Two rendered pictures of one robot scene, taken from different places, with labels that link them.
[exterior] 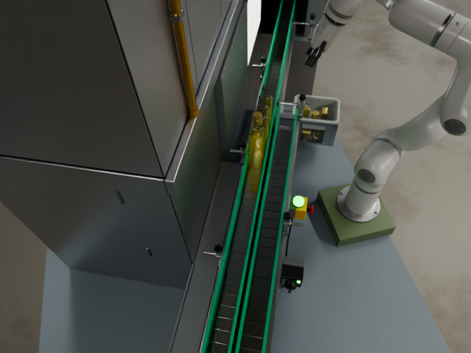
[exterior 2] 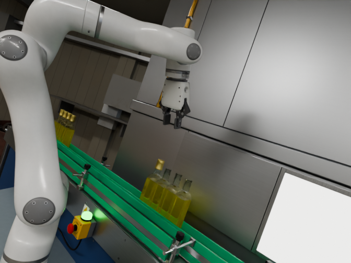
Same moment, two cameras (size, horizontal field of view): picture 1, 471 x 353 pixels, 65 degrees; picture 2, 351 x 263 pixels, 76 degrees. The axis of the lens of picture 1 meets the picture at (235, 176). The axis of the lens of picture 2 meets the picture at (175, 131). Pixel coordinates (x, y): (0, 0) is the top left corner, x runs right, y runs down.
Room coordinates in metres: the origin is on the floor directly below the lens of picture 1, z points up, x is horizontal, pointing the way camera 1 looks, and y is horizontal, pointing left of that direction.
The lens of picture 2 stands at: (1.38, -1.02, 1.51)
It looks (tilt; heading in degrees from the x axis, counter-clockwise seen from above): 2 degrees down; 114
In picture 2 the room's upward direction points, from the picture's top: 19 degrees clockwise
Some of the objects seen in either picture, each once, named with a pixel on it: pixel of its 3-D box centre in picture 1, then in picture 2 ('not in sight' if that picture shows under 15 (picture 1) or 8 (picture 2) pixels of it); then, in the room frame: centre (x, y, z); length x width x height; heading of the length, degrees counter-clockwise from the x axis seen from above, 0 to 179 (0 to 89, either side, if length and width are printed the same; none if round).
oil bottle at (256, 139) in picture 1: (256, 146); (149, 195); (0.95, -0.09, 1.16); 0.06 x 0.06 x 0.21; 76
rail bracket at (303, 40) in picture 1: (305, 33); not in sight; (1.83, -0.44, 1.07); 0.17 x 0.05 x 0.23; 76
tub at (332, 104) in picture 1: (315, 114); not in sight; (1.29, -0.41, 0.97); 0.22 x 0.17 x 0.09; 76
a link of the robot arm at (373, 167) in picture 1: (373, 170); (41, 208); (0.82, -0.53, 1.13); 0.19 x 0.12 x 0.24; 138
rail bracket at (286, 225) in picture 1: (292, 225); (79, 177); (0.61, -0.19, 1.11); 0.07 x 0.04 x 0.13; 76
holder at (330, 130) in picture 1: (308, 120); not in sight; (1.30, -0.38, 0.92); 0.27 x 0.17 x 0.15; 76
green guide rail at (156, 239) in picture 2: (268, 312); (59, 158); (0.33, -0.08, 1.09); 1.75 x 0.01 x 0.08; 166
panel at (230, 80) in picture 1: (242, 42); (262, 206); (1.40, -0.07, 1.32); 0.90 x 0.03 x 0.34; 166
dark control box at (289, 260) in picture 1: (291, 272); not in sight; (0.50, -0.19, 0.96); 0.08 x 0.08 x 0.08; 76
